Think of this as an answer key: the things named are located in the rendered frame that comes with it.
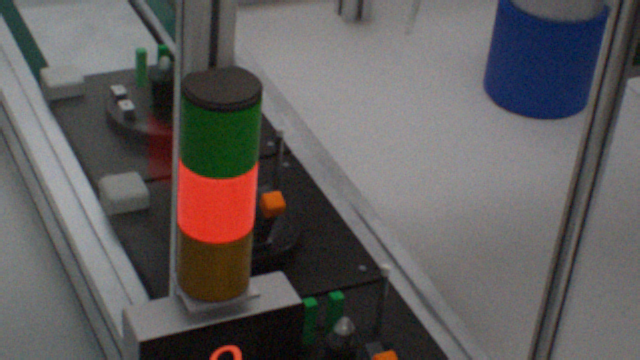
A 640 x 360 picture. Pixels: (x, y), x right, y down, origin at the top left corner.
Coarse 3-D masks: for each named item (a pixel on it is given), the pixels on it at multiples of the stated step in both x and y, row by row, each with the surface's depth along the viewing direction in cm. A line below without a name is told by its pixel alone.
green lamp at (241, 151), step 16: (192, 112) 78; (208, 112) 77; (224, 112) 77; (240, 112) 78; (256, 112) 79; (192, 128) 79; (208, 128) 78; (224, 128) 78; (240, 128) 78; (256, 128) 80; (192, 144) 79; (208, 144) 79; (224, 144) 79; (240, 144) 79; (256, 144) 80; (192, 160) 80; (208, 160) 79; (224, 160) 79; (240, 160) 80; (256, 160) 81; (208, 176) 80; (224, 176) 80
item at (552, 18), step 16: (512, 0) 179; (528, 0) 176; (544, 0) 175; (560, 0) 174; (576, 0) 174; (592, 0) 176; (544, 16) 176; (560, 16) 176; (576, 16) 176; (592, 16) 178
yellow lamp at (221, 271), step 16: (192, 240) 83; (240, 240) 84; (176, 256) 87; (192, 256) 84; (208, 256) 84; (224, 256) 84; (240, 256) 85; (176, 272) 87; (192, 272) 85; (208, 272) 84; (224, 272) 85; (240, 272) 85; (192, 288) 86; (208, 288) 85; (224, 288) 85; (240, 288) 86
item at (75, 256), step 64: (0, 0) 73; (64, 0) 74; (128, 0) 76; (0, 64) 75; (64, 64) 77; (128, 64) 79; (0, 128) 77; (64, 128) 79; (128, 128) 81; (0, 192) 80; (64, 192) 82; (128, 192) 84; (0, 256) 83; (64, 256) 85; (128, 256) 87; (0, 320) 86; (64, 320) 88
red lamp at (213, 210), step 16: (192, 176) 81; (240, 176) 81; (256, 176) 83; (192, 192) 81; (208, 192) 81; (224, 192) 81; (240, 192) 81; (192, 208) 82; (208, 208) 81; (224, 208) 81; (240, 208) 82; (192, 224) 83; (208, 224) 82; (224, 224) 82; (240, 224) 83; (208, 240) 83; (224, 240) 83
